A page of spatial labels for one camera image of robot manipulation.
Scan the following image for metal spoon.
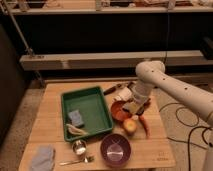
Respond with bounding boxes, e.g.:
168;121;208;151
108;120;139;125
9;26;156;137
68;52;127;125
59;156;94;166

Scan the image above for black cables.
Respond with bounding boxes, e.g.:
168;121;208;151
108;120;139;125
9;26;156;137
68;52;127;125
158;101;213;171

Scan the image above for red bowl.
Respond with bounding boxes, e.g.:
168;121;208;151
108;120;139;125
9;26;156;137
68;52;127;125
110;101;131;122

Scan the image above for red yellow apple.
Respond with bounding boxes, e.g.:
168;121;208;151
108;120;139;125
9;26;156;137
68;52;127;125
123;118;137;135

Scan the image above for green plastic tray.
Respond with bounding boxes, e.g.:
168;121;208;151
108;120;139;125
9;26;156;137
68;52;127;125
61;86;114;142

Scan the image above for bunch of dark grapes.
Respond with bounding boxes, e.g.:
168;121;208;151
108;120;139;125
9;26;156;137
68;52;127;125
143;98;151;110

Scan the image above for grey cloth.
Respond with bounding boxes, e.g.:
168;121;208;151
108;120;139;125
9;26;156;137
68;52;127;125
29;146;55;171

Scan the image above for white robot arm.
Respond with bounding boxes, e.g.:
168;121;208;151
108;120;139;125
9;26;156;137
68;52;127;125
131;61;213;128

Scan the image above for metal shelf rack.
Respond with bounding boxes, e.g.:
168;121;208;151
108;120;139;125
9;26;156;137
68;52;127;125
0;0;213;84

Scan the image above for dark handled knife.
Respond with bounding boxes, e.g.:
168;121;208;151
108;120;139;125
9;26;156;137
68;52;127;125
103;81;134;96

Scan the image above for orange carrot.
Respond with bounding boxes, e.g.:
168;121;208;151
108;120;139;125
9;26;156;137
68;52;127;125
139;115;150;139

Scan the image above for purple bowl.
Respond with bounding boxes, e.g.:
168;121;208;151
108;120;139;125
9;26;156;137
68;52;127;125
100;134;131;168

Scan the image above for small metal cup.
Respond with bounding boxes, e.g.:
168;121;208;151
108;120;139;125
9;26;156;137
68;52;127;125
72;140;87;156

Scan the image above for blue sponge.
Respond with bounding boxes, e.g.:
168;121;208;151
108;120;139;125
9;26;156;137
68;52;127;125
68;110;84;127

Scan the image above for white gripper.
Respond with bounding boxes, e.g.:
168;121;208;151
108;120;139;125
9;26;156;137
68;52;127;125
132;87;151;111

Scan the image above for beige banana peel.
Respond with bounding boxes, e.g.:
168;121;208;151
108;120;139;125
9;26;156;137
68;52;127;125
66;124;87;136

